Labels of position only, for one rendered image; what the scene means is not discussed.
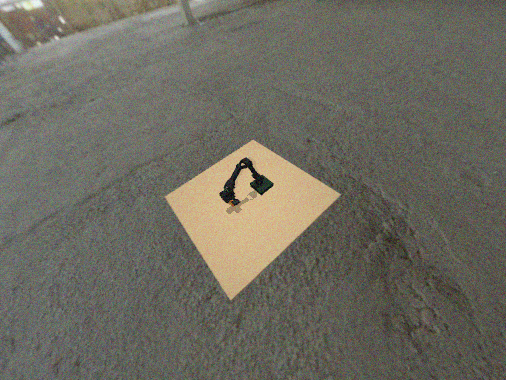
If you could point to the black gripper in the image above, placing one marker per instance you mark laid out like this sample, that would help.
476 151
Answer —
235 201

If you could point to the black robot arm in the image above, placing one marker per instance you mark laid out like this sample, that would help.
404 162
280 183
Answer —
230 184

